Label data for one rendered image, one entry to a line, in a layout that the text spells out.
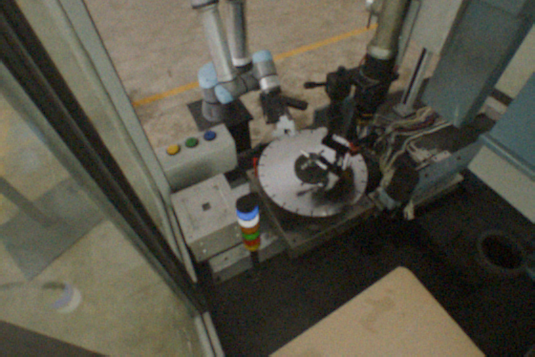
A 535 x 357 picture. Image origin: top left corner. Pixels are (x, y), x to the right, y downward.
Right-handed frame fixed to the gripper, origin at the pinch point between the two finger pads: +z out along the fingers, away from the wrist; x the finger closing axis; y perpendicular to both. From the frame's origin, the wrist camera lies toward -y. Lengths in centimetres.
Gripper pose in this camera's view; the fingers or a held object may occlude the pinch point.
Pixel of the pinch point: (292, 140)
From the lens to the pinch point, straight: 111.7
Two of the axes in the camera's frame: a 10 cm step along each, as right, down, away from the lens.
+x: 0.9, -1.8, -9.8
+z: 2.6, 9.5, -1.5
